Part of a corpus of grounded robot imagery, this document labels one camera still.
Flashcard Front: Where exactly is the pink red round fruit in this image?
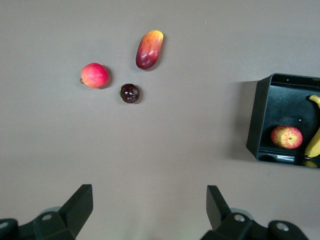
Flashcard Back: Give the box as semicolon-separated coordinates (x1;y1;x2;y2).
79;62;110;89

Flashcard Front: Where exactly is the red yellow apple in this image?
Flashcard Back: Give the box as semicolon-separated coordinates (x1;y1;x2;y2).
270;125;304;150

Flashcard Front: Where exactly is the dark purple plum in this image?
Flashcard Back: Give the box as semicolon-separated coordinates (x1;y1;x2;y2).
118;83;141;105

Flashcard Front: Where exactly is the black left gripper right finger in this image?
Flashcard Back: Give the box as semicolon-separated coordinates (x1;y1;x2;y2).
201;185;254;240

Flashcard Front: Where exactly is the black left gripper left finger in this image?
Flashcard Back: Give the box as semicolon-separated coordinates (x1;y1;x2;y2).
21;184;94;240

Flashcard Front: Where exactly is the red yellow mango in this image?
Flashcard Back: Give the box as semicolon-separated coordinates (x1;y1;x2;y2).
135;29;165;71

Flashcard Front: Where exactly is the yellow banana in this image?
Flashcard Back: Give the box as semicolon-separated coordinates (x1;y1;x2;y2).
303;94;320;159

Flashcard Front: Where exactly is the black plastic box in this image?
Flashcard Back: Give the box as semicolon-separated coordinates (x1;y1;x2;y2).
246;72;320;171

